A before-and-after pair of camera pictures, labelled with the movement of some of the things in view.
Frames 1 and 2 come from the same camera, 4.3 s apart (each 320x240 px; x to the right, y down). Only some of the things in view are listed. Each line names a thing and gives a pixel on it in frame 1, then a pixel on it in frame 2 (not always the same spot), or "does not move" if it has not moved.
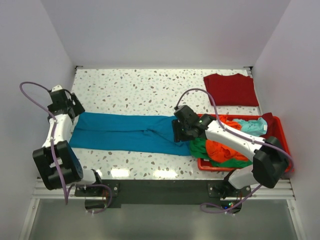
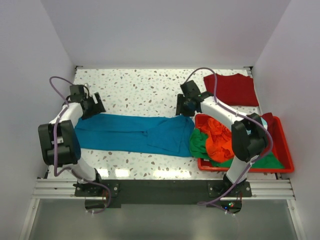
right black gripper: (177, 134) to (179, 100)
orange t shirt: (221, 152) does not move
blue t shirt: (146, 134) does not move
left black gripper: (78, 109) to (97, 108)
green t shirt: (197, 148) does not move
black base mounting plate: (158, 192) does not move
